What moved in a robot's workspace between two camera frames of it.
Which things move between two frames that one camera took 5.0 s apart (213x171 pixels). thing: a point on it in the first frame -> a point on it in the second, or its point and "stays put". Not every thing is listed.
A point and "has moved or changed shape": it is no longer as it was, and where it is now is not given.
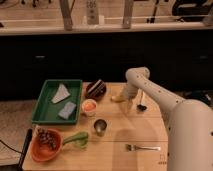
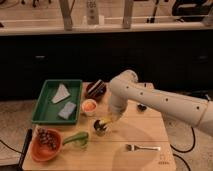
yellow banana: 118,98 has moved or changed shape
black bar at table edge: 25,149 stays put
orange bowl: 42,152 stays put
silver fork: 130,147 stays put
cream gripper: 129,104 -> 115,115
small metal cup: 100,125 stays put
